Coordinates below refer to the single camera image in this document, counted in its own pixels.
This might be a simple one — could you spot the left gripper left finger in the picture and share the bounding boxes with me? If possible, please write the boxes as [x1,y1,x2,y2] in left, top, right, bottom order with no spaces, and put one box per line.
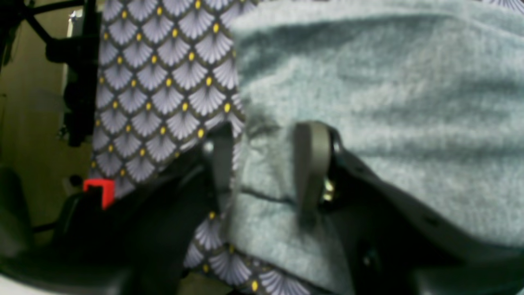
[1,123,234,295]

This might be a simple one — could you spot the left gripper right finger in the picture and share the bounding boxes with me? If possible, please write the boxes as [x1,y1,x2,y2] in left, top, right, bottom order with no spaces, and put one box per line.
[293,121,523,295]

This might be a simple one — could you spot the grey T-shirt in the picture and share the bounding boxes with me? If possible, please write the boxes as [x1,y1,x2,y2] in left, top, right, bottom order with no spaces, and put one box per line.
[223,0,524,295]

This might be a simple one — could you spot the fan-patterned tablecloth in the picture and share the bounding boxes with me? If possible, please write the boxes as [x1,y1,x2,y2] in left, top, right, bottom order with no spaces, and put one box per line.
[90,0,524,295]

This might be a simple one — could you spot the orange-tipped table clamp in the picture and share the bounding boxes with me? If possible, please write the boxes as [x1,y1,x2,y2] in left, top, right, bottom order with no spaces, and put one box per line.
[0,0,116,210]

